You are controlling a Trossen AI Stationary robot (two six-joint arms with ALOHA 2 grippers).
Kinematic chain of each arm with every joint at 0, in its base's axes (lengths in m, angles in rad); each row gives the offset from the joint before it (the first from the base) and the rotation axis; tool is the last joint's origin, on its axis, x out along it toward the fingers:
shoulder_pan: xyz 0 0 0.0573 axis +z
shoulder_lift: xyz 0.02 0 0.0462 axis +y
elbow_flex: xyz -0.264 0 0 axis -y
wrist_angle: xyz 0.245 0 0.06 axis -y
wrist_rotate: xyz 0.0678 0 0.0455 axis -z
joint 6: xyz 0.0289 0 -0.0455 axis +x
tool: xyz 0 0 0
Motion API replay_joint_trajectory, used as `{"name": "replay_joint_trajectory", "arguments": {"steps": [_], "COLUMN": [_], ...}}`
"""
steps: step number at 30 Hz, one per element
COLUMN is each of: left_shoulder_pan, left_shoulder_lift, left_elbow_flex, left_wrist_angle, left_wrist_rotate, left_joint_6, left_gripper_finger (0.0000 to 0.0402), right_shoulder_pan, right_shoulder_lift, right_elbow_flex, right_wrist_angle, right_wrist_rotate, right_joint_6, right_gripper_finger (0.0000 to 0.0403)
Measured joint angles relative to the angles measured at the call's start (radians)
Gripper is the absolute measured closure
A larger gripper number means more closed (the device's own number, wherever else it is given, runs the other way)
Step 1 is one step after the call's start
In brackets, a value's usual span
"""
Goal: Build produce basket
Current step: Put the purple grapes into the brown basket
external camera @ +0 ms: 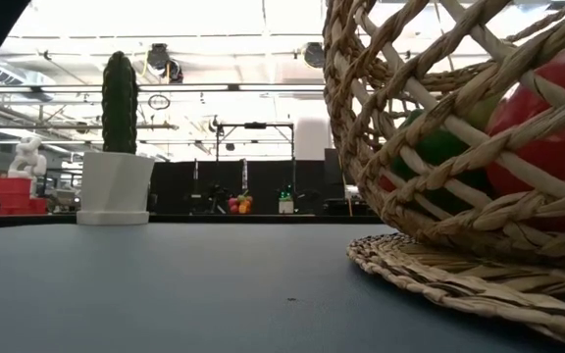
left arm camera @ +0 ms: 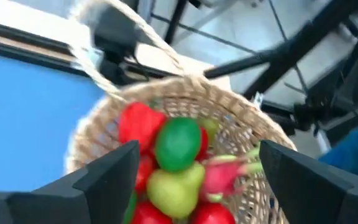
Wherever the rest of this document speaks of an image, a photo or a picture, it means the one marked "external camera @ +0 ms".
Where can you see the distant black metal frame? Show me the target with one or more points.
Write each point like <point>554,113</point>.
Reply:
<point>255,126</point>

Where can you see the black ceiling device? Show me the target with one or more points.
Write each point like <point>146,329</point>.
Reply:
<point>160,59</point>

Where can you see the woven wicker basket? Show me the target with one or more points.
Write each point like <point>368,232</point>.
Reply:
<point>508,230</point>

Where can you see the distant white pot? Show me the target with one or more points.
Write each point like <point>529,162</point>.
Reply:
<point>286,206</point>

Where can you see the distant fruit pile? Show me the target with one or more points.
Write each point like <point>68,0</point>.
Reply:
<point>241,205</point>

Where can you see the white humanoid figure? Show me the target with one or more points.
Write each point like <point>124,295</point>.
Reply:
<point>27,159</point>

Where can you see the green lime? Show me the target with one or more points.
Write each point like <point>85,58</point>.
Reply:
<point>439,147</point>

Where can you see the black partition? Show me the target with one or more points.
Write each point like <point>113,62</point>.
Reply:
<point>179,186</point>

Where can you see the yellow-green pear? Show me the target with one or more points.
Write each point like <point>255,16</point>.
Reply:
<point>483,112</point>

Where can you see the white plant pot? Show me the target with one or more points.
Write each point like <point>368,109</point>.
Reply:
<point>116,188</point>

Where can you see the red storage bin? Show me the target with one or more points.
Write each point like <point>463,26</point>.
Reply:
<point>13,193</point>

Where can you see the green cactus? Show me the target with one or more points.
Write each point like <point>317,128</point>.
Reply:
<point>120,103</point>

